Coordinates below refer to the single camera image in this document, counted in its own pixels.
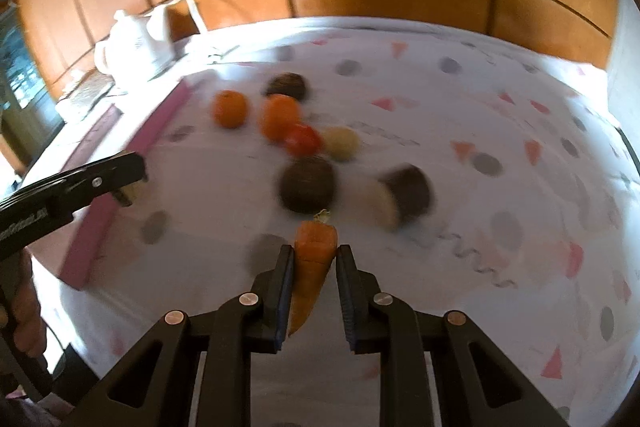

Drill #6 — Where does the dark glass cabinet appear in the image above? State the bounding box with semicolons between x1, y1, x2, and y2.
1;8;64;167

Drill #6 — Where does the red tomato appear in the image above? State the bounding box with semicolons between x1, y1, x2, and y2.
284;124;322;158

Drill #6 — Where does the pink rimmed white tray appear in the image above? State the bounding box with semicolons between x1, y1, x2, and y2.
22;78;194;292

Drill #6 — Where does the orange carrot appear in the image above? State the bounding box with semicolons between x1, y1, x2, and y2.
288;209;337;336

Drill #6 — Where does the white ceramic electric kettle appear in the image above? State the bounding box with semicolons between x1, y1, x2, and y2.
93;5;176;92

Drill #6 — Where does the patterned white tablecloth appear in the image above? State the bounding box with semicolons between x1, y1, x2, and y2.
28;20;639;426

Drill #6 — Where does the small yellow potato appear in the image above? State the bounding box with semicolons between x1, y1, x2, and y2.
321;127;360;162

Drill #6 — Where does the orange mandarin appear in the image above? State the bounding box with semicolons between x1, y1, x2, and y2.
260;93;300;143
212;90;250;129

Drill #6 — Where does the dark cut root cylinder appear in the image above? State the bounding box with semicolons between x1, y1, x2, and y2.
368;164;435;231

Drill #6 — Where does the dark round beet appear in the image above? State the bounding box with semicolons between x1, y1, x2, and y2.
262;72;308;102
278;156;337;215

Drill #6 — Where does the white kettle power cable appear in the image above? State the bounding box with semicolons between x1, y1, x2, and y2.
144;0;229;63

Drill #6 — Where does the person's left hand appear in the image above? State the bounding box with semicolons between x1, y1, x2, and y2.
11;249;47;359

